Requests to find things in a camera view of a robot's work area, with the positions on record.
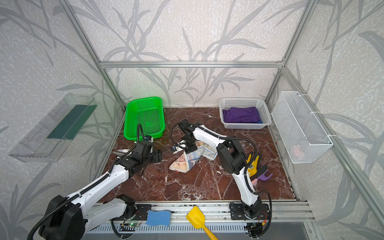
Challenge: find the white light-blue towel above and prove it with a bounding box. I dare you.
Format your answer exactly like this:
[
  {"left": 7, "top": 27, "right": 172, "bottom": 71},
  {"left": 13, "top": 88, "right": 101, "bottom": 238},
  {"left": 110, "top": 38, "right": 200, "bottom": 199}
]
[{"left": 169, "top": 141, "right": 218, "bottom": 173}]

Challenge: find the purple towel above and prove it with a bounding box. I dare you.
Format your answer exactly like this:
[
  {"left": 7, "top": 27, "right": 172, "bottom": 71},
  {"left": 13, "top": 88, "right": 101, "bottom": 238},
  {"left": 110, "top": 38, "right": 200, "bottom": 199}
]
[{"left": 223, "top": 107, "right": 262, "bottom": 124}]

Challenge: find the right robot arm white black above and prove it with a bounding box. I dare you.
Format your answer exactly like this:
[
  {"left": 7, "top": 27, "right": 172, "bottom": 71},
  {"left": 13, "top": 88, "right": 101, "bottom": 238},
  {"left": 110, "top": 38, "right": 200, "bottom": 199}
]
[{"left": 170, "top": 120, "right": 272, "bottom": 220}]

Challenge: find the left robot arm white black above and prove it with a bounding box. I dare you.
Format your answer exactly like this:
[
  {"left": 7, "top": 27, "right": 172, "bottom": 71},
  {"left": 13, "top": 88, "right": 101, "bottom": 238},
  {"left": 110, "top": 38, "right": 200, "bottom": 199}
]
[{"left": 27, "top": 125, "right": 162, "bottom": 240}]

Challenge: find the silver metal trowel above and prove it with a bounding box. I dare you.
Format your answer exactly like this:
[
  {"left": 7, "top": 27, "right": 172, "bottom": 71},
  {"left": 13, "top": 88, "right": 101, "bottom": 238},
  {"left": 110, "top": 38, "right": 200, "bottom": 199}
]
[{"left": 113, "top": 149, "right": 130, "bottom": 157}]

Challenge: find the green plastic basket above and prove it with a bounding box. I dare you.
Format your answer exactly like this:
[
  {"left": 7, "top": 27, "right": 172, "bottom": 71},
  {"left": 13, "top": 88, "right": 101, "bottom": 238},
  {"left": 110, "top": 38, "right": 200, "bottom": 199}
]
[{"left": 124, "top": 97, "right": 166, "bottom": 141}]

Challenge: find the white plastic basket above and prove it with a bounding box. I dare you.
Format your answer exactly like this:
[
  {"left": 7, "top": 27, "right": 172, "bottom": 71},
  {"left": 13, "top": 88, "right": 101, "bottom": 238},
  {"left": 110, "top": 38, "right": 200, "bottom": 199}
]
[{"left": 219, "top": 98, "right": 272, "bottom": 130}]

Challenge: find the blue sponge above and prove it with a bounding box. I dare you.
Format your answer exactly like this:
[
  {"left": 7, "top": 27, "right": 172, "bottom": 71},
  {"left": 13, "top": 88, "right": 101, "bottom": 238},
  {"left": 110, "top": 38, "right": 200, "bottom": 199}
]
[{"left": 146, "top": 211, "right": 171, "bottom": 227}]

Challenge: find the small circuit board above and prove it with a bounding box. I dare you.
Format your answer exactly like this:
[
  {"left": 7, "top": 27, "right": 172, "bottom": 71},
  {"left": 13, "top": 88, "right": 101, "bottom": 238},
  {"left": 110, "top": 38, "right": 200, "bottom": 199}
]
[{"left": 119, "top": 222, "right": 142, "bottom": 232}]

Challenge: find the yellow packet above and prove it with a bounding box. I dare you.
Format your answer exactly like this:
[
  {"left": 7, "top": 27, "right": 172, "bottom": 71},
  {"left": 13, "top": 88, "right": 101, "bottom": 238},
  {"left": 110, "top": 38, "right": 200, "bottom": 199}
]
[{"left": 248, "top": 155, "right": 260, "bottom": 177}]

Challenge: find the yellow plastic shovel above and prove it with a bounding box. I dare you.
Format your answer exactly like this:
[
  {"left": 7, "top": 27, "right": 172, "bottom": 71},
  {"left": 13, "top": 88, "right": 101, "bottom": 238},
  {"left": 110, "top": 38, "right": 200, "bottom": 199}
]
[{"left": 186, "top": 206, "right": 218, "bottom": 240}]

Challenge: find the purple small toy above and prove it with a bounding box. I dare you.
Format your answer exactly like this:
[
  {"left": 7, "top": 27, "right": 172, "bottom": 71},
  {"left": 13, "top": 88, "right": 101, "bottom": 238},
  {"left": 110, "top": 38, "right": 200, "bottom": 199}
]
[{"left": 257, "top": 173, "right": 273, "bottom": 181}]

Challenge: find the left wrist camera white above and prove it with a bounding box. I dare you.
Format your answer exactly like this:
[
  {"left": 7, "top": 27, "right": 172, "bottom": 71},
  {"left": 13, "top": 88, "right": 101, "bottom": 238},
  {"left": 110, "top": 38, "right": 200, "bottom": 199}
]
[{"left": 144, "top": 135, "right": 154, "bottom": 143}]

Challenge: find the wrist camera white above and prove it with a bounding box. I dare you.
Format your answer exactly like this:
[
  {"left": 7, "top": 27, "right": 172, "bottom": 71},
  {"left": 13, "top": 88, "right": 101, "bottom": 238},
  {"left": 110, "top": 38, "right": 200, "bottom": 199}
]
[
  {"left": 144, "top": 135, "right": 154, "bottom": 143},
  {"left": 171, "top": 142, "right": 187, "bottom": 154}
]

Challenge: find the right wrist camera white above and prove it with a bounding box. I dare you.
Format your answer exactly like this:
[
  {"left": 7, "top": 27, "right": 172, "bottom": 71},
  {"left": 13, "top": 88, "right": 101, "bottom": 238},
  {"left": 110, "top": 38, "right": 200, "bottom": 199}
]
[{"left": 171, "top": 142, "right": 187, "bottom": 154}]

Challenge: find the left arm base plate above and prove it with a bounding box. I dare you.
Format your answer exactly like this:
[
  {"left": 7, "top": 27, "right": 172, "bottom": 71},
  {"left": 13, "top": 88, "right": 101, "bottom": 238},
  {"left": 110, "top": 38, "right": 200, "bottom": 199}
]
[{"left": 113, "top": 204, "right": 152, "bottom": 222}]

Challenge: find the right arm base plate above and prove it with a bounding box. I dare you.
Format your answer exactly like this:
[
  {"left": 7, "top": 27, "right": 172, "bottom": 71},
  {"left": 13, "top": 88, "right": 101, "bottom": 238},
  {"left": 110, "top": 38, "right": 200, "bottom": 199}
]
[{"left": 229, "top": 202, "right": 271, "bottom": 222}]

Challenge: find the clear acrylic wall shelf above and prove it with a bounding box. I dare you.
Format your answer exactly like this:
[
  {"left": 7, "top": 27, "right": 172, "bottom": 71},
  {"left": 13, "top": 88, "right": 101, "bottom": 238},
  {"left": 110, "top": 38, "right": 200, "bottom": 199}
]
[{"left": 9, "top": 94, "right": 98, "bottom": 163}]

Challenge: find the pink item in wire basket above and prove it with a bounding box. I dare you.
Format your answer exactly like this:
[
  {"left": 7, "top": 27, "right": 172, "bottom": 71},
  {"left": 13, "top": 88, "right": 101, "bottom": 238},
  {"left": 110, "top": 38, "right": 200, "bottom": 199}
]
[{"left": 292, "top": 145, "right": 305, "bottom": 161}]

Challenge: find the white wire wall basket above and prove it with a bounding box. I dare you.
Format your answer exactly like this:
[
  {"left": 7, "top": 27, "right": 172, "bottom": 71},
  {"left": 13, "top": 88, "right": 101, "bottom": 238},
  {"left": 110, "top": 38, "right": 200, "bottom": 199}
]
[{"left": 272, "top": 91, "right": 333, "bottom": 164}]

